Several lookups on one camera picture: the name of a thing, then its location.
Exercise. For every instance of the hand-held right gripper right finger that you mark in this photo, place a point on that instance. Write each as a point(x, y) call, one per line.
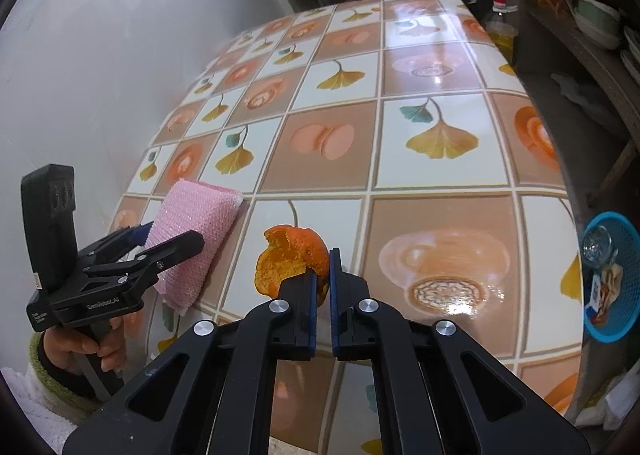
point(350, 305)

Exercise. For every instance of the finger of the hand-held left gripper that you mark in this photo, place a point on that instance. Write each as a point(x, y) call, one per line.
point(170, 250)
point(120, 240)

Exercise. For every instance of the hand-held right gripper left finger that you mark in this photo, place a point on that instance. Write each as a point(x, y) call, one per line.
point(300, 305)

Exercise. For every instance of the pink sponge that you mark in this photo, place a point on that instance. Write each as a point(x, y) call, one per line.
point(195, 225)

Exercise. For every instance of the orange peel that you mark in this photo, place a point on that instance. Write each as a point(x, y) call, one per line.
point(285, 255)

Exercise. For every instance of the blue white toothpaste box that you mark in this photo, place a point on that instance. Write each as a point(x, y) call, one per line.
point(596, 297)

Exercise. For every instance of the clear plastic cup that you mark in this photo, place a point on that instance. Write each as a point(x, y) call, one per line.
point(597, 242)

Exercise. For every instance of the white orange wrapper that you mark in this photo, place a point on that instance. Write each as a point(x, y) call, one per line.
point(612, 282)

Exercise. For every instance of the blue plastic mesh basket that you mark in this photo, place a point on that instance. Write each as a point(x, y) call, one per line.
point(627, 255)

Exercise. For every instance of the person's left forearm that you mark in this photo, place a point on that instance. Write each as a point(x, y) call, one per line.
point(45, 395)

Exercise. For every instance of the person's left hand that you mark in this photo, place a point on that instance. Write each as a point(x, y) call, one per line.
point(65, 352)

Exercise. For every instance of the tile-print tablecloth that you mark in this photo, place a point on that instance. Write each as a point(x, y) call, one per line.
point(400, 160)

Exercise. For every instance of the white plastic bag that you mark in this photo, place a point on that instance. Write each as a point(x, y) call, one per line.
point(585, 95)
point(615, 400)

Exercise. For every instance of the yellow cooking oil bottle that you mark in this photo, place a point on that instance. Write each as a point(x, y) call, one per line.
point(500, 35)

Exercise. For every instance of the stack of bowls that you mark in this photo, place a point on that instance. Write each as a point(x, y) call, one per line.
point(597, 20)

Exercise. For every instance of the stack of white plates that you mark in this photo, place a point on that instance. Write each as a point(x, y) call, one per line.
point(631, 52)

